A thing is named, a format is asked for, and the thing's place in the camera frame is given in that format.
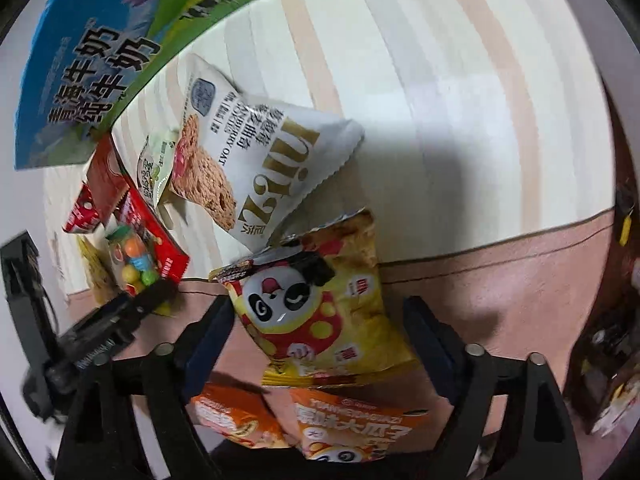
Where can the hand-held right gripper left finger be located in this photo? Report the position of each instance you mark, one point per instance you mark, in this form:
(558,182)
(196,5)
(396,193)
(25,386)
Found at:
(210,342)

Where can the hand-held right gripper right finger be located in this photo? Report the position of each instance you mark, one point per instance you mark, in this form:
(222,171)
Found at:
(425,342)

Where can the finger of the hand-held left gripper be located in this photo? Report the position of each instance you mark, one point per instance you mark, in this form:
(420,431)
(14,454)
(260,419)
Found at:
(145,300)

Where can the red colourful candy packet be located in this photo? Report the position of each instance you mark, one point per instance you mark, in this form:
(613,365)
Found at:
(150,240)

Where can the small red dotted packet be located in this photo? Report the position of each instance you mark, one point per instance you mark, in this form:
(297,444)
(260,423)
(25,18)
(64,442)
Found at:
(80,215)

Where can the yellow panda snack packet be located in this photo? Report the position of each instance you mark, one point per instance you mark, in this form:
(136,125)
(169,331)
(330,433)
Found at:
(320,310)

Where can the white and green snack packet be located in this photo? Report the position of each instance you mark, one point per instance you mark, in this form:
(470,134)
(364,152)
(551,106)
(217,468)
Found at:
(155,165)

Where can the blue and green milk carton box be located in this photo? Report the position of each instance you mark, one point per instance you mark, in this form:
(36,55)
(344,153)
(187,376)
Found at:
(75,85)

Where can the orange snack packet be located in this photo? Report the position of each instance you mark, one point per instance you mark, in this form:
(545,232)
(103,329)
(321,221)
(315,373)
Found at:
(235,415)

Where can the orange sunflower seed packet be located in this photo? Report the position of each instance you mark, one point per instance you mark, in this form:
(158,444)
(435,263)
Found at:
(350,420)

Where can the dark red snack packet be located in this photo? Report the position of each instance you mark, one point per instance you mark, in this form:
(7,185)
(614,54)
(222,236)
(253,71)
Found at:
(105,180)

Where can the white oat bar packet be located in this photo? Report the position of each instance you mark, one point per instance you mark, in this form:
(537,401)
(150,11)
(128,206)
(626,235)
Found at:
(270,160)

